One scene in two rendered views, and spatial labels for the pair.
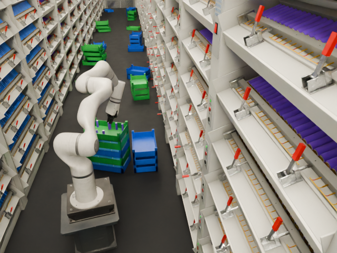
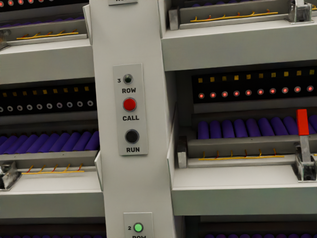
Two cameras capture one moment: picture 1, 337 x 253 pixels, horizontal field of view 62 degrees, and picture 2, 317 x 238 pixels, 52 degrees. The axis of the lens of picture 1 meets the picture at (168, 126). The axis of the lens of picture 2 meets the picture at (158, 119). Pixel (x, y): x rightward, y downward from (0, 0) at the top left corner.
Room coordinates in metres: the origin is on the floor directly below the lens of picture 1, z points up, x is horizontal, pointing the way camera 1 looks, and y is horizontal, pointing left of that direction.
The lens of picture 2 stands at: (0.76, 0.26, 0.68)
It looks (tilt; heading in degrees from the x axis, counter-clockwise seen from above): 3 degrees down; 286
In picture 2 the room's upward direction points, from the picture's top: 4 degrees counter-clockwise
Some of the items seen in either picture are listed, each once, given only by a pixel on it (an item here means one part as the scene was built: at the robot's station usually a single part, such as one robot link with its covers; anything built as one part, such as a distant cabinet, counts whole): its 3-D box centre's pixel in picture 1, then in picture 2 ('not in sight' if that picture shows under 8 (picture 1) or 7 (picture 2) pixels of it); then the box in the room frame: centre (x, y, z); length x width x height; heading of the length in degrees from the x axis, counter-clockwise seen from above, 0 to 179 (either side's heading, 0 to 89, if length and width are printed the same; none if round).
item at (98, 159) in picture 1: (110, 152); not in sight; (1.94, 0.50, 0.12); 0.30 x 0.20 x 0.08; 78
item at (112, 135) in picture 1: (106, 129); not in sight; (1.94, 0.50, 0.36); 0.30 x 0.20 x 0.08; 78
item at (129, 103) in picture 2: not in sight; (129, 104); (0.91, -0.15, 0.68); 0.02 x 0.01 x 0.02; 7
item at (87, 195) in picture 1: (85, 184); not in sight; (1.20, 0.48, 0.45); 0.19 x 0.19 x 0.18
